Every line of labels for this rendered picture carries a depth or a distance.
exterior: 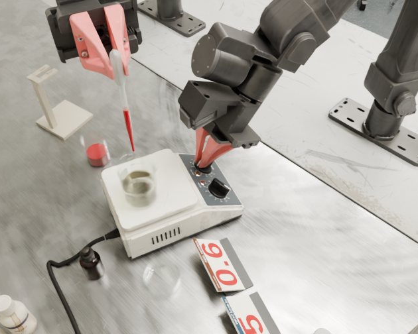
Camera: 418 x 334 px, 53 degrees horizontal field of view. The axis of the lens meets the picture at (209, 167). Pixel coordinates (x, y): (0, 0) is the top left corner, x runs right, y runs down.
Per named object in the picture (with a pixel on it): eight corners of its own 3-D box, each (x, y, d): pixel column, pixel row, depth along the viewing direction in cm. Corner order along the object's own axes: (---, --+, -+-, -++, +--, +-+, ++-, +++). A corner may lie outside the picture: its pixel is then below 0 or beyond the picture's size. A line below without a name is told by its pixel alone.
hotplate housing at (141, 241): (211, 163, 78) (211, 132, 72) (245, 217, 71) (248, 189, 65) (93, 205, 72) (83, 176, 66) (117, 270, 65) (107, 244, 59)
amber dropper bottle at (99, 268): (101, 281, 63) (91, 260, 58) (82, 279, 64) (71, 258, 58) (107, 264, 65) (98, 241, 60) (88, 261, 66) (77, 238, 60)
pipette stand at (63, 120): (66, 102, 89) (48, 50, 79) (93, 116, 86) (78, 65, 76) (36, 124, 85) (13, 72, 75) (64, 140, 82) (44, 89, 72)
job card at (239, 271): (227, 238, 68) (227, 224, 65) (253, 285, 63) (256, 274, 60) (192, 252, 67) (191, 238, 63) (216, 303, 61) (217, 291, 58)
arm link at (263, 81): (231, 101, 59) (257, 59, 55) (215, 77, 62) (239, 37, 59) (267, 110, 63) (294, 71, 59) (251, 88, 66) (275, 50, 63)
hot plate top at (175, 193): (171, 150, 70) (170, 146, 69) (201, 204, 63) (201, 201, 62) (100, 173, 66) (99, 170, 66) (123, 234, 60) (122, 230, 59)
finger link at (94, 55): (154, 34, 43) (126, -8, 48) (84, 52, 41) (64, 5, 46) (160, 87, 48) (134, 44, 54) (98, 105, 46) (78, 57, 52)
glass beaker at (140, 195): (121, 213, 61) (111, 179, 55) (125, 183, 65) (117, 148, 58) (162, 213, 61) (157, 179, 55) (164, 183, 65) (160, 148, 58)
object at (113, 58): (119, 81, 47) (113, 46, 43) (123, 88, 46) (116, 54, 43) (113, 83, 47) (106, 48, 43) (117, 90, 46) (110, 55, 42)
